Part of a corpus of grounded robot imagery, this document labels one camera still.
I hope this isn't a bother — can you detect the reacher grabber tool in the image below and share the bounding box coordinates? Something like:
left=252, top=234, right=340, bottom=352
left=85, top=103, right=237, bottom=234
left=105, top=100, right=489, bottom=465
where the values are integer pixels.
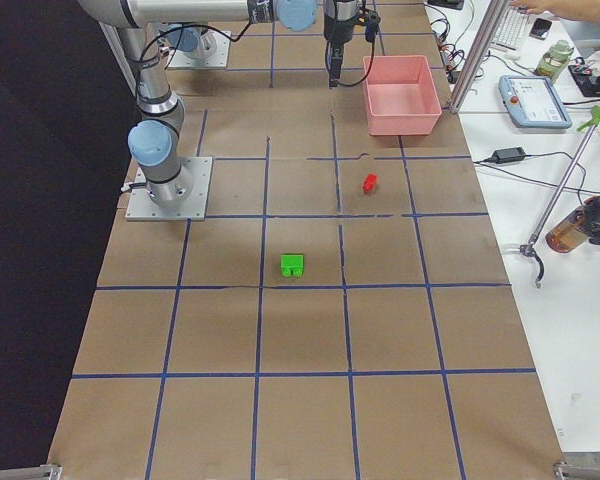
left=504, top=105, right=600, bottom=289

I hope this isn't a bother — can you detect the black smartphone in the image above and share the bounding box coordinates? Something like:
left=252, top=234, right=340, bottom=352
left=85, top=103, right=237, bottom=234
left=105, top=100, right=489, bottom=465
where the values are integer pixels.
left=529, top=18, right=553, bottom=40

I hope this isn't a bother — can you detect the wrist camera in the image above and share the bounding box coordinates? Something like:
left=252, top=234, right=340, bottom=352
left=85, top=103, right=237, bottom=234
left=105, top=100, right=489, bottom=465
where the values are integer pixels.
left=359, top=10, right=381, bottom=44

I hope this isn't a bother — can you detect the person hand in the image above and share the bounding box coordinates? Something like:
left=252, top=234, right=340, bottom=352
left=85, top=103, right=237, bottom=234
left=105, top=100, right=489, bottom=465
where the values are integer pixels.
left=509, top=0, right=554, bottom=14

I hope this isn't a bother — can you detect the teach pendant tablet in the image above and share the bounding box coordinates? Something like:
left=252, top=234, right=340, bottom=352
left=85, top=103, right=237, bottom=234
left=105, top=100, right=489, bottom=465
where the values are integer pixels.
left=498, top=75, right=572, bottom=129

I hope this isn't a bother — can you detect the black power adapter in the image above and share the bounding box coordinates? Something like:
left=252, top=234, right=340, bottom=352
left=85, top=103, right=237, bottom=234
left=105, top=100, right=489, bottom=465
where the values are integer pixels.
left=489, top=147, right=527, bottom=165

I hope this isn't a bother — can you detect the red toy block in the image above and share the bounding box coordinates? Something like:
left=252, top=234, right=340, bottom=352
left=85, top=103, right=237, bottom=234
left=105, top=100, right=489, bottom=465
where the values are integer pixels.
left=363, top=173, right=378, bottom=194

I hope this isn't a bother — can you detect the white keyboard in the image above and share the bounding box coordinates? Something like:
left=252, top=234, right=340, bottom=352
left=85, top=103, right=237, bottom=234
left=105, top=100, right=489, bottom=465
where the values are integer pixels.
left=490, top=6, right=531, bottom=52

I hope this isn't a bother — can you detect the pink plastic box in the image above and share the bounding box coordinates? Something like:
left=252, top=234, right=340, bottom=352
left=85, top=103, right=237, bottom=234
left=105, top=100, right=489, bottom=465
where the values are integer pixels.
left=363, top=55, right=442, bottom=136

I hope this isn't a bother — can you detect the aluminium frame post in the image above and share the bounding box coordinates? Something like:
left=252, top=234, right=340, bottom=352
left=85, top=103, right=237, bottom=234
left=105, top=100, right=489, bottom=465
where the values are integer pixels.
left=448, top=0, right=509, bottom=113

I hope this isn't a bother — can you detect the amber water bottle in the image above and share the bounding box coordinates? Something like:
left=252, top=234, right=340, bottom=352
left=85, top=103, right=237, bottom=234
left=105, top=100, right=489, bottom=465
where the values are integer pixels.
left=545, top=196, right=600, bottom=253

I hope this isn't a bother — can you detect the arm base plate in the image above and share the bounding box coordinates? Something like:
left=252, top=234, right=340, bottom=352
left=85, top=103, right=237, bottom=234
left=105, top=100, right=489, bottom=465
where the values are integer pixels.
left=168, top=30, right=231, bottom=70
left=125, top=157, right=213, bottom=221

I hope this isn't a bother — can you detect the green glass bottle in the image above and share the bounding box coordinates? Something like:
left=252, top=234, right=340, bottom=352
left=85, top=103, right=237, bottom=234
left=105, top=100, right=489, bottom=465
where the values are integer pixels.
left=534, top=40, right=574, bottom=83

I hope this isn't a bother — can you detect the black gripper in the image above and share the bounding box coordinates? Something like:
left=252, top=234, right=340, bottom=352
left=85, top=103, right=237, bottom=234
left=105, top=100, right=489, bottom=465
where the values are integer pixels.
left=323, top=0, right=356, bottom=80

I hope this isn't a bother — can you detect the green toy block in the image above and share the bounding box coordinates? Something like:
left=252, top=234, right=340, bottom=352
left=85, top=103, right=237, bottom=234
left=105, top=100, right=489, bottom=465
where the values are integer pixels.
left=280, top=254, right=304, bottom=277

